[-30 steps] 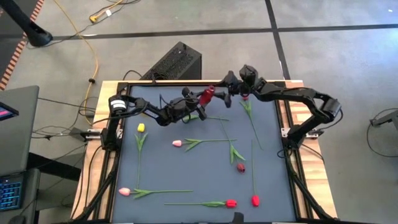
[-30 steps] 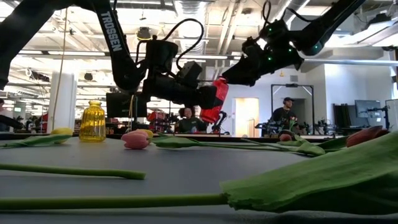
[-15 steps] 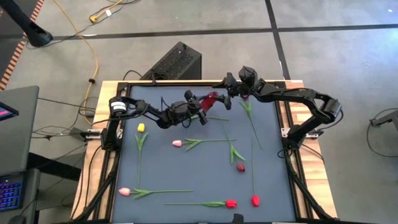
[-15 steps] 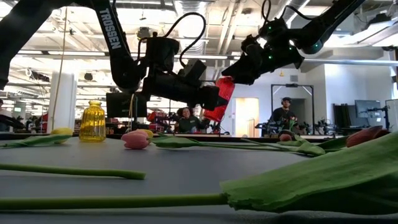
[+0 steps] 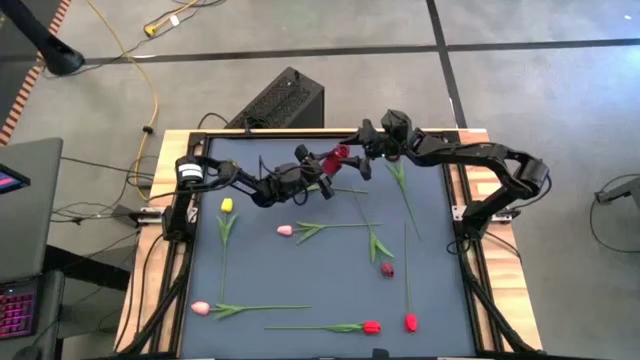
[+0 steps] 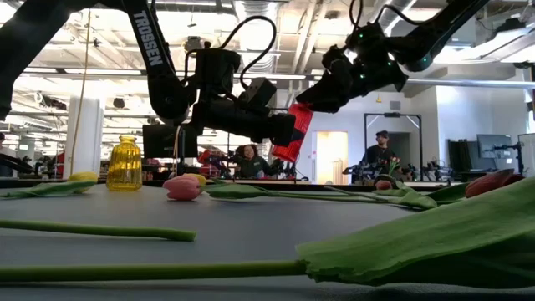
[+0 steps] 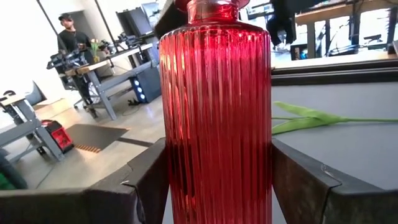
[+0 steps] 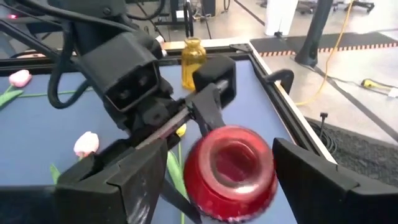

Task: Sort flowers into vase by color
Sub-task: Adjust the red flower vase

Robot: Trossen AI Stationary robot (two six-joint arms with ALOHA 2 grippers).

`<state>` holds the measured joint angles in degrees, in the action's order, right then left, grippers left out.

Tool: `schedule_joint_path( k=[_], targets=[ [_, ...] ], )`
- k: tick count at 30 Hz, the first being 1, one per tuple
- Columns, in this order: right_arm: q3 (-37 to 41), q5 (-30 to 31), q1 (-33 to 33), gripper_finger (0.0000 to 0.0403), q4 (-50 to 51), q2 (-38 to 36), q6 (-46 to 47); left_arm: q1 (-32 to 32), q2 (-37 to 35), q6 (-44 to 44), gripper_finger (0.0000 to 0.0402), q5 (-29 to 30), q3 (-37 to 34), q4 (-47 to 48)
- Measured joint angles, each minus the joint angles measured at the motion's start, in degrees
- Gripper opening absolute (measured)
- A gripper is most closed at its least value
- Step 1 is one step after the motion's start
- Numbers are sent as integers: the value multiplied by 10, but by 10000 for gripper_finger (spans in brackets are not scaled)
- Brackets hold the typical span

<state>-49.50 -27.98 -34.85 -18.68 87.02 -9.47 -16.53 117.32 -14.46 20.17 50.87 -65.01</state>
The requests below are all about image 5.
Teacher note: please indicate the pink artificial tulip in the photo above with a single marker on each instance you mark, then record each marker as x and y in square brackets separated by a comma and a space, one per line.
[200, 308]
[284, 230]

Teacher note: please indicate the dark magenta artificial tulip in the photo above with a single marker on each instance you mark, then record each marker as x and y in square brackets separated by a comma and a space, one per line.
[398, 175]

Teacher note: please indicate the bright red artificial tulip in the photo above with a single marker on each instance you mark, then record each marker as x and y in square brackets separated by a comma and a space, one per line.
[410, 323]
[372, 327]

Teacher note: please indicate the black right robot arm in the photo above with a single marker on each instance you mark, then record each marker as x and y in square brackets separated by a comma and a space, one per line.
[475, 155]

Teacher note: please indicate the red glass vase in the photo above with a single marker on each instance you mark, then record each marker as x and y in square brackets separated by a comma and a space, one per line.
[336, 159]

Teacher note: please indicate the backlit keyboard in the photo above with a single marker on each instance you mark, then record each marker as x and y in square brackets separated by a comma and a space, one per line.
[15, 315]

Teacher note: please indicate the black stand leg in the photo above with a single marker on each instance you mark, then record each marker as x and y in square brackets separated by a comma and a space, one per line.
[57, 57]

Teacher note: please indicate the black computer tower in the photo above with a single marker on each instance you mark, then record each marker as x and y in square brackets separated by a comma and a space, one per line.
[285, 100]

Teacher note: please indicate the black metal table frame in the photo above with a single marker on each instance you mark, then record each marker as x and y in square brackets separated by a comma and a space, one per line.
[275, 134]

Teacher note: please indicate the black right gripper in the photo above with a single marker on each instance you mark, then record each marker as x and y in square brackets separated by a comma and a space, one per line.
[385, 145]

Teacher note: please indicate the dark maroon artificial tulip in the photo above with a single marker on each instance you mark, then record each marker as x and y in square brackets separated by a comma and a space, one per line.
[387, 270]

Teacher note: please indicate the grey laptop lid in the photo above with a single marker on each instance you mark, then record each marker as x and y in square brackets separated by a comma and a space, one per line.
[30, 225]

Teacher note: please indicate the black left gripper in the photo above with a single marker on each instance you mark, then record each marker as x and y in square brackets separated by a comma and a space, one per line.
[300, 175]

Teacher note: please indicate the small lit display screen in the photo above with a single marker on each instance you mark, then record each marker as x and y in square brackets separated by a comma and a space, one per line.
[10, 181]

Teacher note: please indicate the grey table mat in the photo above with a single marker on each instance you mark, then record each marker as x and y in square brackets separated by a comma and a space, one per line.
[325, 280]

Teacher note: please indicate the grey stand foot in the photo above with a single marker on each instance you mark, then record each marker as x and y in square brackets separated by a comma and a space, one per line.
[625, 190]

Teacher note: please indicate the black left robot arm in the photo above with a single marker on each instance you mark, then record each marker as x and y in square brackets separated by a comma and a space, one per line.
[250, 189]

